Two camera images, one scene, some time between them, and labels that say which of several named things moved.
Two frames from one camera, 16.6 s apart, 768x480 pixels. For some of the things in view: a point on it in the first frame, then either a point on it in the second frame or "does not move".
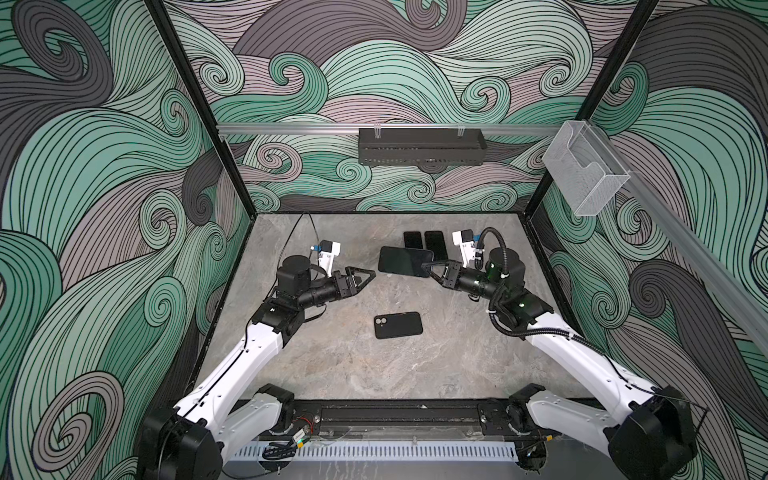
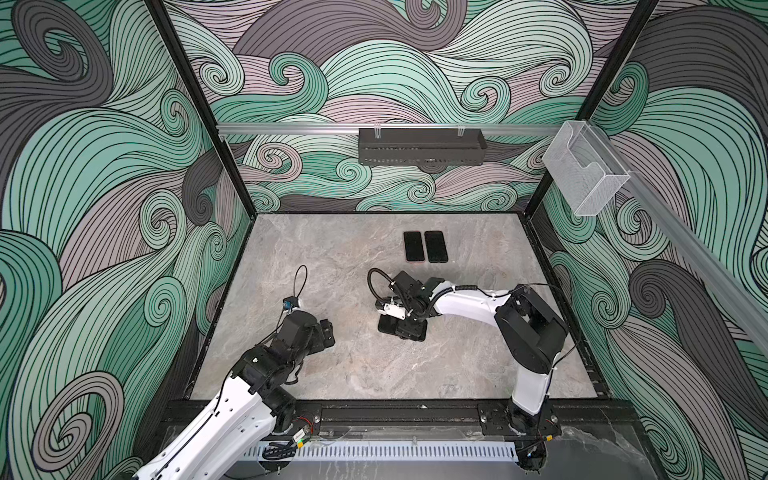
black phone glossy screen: x=434 y=241 does not move
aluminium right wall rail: x=746 y=308 does not move
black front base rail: x=406 y=419 does not move
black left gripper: x=348 y=283 to x=320 y=343
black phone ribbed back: x=413 y=239 does not move
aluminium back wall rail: x=390 y=127 does not move
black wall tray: x=427 y=148 does not move
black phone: x=404 y=261 to x=415 y=330
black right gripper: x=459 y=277 to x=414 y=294
